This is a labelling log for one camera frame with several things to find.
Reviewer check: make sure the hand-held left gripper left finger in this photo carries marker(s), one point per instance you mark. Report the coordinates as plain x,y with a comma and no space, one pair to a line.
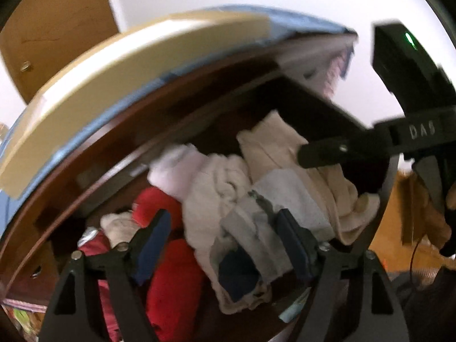
155,242

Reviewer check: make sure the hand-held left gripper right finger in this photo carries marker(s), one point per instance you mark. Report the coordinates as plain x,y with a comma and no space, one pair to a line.
292,242

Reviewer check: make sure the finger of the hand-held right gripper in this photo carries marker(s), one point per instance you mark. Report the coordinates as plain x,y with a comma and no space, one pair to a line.
338,151

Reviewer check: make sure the grey and navy sock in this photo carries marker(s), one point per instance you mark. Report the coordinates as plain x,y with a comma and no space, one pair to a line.
249,228

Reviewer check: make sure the red sock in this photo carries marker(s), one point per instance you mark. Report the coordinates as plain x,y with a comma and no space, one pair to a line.
174,285

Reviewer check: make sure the beige sock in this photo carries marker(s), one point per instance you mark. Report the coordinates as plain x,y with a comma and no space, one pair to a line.
270,142

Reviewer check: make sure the dark wooden drawer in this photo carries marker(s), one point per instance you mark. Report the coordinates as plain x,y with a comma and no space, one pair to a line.
117,181

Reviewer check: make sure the white sock bundle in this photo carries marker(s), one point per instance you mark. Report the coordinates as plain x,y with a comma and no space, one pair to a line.
213,192

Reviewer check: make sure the wooden tray with white bottom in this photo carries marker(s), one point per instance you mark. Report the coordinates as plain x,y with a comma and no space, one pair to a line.
107,67

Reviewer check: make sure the person's right forearm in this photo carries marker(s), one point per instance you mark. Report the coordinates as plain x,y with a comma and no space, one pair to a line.
427,302

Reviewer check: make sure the small cream underwear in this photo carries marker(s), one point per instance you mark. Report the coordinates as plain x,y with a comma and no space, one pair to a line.
119,226

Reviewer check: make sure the maroon underwear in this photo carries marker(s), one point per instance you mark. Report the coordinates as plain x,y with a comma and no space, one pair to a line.
94,253

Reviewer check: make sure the person's right hand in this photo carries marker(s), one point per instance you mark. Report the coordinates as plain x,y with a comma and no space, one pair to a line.
438,221

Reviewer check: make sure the small white label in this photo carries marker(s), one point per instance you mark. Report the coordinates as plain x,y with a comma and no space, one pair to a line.
294,306

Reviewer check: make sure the pink-white sock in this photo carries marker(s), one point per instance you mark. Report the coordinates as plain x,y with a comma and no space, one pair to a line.
174,171

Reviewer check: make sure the pink striped cloth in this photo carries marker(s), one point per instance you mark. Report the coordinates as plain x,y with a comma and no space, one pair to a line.
338,64

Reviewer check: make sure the blue plaid tablecloth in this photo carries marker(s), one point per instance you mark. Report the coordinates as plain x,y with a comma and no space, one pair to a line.
302,25

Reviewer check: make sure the colourful printed cloth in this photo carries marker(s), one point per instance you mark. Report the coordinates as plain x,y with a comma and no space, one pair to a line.
21,317

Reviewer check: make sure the brass door knob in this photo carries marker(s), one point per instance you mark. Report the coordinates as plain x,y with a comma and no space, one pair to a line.
25,66

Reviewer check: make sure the wooden door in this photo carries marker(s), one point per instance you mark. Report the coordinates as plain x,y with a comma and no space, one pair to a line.
53,25

